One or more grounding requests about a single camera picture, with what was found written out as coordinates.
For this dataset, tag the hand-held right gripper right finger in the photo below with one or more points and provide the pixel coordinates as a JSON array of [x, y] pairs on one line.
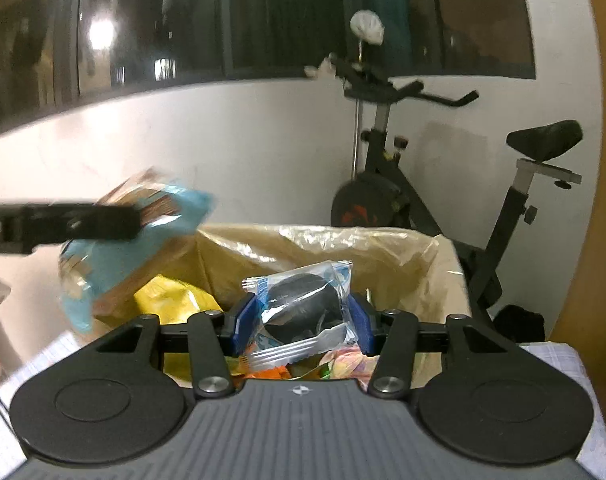
[[360, 325]]

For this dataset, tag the white plastic bag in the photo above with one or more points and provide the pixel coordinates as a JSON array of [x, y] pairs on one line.
[[367, 27]]

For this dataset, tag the blue cookie bag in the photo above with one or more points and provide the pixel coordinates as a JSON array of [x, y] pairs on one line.
[[113, 260]]

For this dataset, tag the black exercise bike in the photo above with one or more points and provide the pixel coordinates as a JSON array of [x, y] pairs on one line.
[[383, 195]]

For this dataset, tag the yellow chip bag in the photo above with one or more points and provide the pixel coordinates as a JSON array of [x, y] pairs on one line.
[[173, 295]]

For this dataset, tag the white crumpled cloth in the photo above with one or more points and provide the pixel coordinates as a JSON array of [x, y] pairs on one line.
[[320, 67]]

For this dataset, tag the checked tablecloth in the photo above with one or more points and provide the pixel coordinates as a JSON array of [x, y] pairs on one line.
[[553, 360]]

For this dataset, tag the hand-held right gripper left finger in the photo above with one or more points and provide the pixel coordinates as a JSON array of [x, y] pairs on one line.
[[243, 325]]

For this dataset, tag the dark framed window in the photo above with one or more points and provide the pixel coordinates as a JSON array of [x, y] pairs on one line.
[[283, 20]]

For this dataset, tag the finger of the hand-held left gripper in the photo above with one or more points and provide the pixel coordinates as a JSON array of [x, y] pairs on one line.
[[93, 222]]

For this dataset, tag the brown cardboard box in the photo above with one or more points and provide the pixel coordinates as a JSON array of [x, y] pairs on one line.
[[233, 255]]

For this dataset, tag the thin metal pole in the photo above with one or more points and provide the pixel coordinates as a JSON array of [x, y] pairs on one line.
[[356, 135]]

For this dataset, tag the clear packet black round cake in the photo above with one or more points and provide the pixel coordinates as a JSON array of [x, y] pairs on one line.
[[303, 300]]

